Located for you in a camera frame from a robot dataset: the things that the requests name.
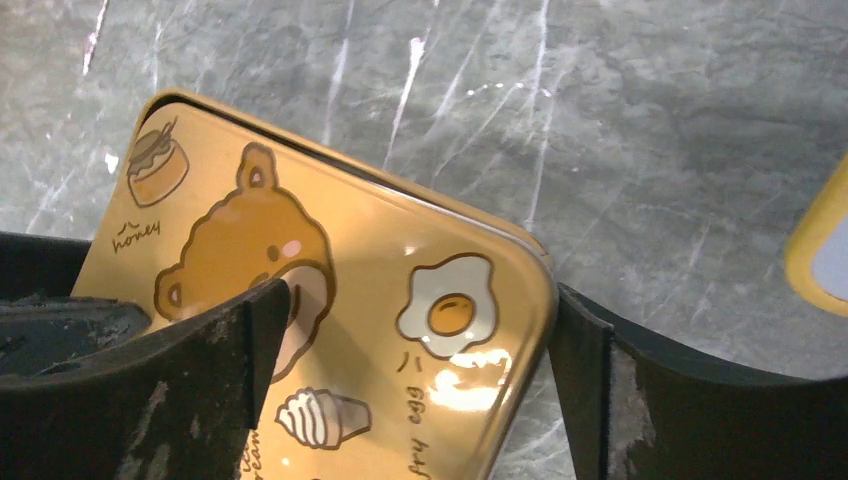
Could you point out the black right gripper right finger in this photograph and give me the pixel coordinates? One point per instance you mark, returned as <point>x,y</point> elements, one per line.
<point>639,405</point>

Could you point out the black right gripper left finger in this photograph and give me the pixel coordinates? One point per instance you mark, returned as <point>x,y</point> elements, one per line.
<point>176,403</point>

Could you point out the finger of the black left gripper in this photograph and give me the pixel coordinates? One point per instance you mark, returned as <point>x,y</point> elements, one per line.
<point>43,327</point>

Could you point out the gold chocolate tin box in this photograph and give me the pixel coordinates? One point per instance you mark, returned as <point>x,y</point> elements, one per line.
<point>342,162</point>

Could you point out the silver tin lid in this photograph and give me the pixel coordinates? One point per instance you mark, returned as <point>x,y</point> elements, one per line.
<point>412,331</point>

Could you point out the whiteboard with red writing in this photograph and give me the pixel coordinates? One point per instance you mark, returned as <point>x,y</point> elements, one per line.
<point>816,252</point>

